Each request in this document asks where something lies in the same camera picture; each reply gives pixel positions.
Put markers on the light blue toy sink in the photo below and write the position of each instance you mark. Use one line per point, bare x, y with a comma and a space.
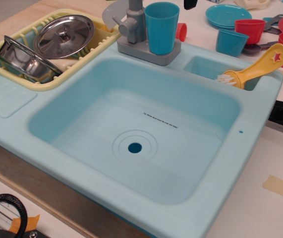
161, 146

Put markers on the red cup lying down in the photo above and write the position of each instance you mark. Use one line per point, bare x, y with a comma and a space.
181, 31

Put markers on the tall teal plastic cup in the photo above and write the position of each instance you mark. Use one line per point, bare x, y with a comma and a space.
161, 23

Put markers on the short teal plastic cup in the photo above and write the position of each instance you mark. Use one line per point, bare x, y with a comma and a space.
230, 43

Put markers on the red plastic cup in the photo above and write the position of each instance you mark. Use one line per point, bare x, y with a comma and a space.
253, 28

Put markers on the grey toy faucet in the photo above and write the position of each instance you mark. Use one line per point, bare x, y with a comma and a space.
134, 40

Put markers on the grey plastic plate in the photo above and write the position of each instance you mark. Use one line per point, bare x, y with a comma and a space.
118, 9

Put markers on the steel pot lid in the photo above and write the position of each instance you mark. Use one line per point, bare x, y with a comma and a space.
64, 36

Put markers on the yellow dish rack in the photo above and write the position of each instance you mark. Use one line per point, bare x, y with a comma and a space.
102, 39

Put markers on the black gripper tip top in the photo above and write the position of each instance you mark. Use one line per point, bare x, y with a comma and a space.
189, 4

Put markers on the grey plastic spoon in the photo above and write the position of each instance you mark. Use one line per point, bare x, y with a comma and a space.
255, 48

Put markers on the stack of teal plates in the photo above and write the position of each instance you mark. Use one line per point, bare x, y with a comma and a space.
225, 15

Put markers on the steel pot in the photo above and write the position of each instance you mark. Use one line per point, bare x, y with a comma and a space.
27, 62

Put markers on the yellow dish brush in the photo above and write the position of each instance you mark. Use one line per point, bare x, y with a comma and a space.
270, 61

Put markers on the grey plastic utensil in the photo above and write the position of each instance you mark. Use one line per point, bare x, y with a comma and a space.
269, 25

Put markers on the cream plastic object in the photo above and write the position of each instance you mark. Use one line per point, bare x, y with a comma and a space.
253, 4

